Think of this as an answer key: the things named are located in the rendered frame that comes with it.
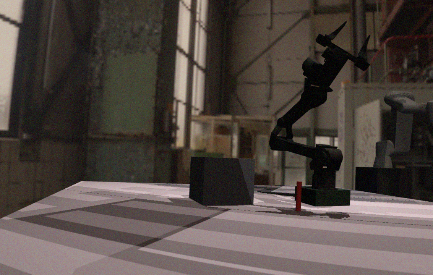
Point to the dark red peg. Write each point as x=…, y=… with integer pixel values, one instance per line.
x=298, y=196

